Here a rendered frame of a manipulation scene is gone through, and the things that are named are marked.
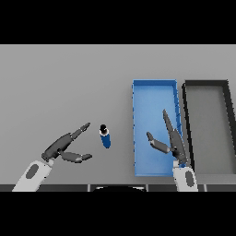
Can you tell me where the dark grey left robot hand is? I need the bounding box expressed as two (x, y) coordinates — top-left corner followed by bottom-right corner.
(41, 122), (93, 164)

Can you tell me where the blue pipe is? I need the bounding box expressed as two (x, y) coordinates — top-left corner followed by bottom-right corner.
(99, 124), (112, 149)

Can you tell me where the blue bin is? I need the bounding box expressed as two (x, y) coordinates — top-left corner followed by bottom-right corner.
(131, 78), (185, 178)

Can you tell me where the dark grey bin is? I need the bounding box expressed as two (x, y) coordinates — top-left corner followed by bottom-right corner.
(182, 79), (236, 177)

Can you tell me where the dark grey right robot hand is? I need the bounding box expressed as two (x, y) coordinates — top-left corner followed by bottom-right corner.
(146, 109), (189, 169)

